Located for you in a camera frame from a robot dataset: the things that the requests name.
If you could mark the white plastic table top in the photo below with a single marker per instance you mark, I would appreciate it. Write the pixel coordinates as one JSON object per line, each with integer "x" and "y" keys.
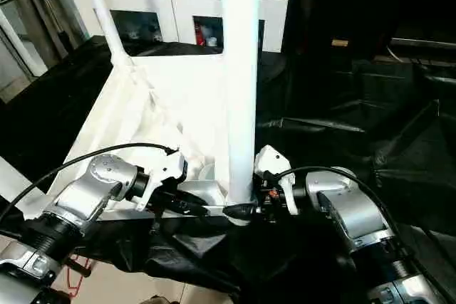
{"x": 142, "y": 105}

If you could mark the white plastic table leg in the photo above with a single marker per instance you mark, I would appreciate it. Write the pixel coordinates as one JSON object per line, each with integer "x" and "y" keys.
{"x": 241, "y": 69}
{"x": 13, "y": 179}
{"x": 103, "y": 12}

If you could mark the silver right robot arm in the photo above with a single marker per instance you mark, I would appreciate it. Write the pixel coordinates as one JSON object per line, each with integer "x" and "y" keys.
{"x": 353, "y": 211}

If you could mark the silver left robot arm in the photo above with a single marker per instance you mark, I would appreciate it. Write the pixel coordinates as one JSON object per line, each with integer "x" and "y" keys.
{"x": 89, "y": 190}

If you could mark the black plastic mat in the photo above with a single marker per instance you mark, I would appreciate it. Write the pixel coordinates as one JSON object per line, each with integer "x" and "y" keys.
{"x": 385, "y": 126}

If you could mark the small yellow label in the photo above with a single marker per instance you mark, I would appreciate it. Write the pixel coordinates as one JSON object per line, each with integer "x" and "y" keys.
{"x": 340, "y": 43}

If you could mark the black bench with silver rail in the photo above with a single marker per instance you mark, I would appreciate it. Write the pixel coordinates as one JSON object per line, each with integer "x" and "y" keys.
{"x": 427, "y": 51}

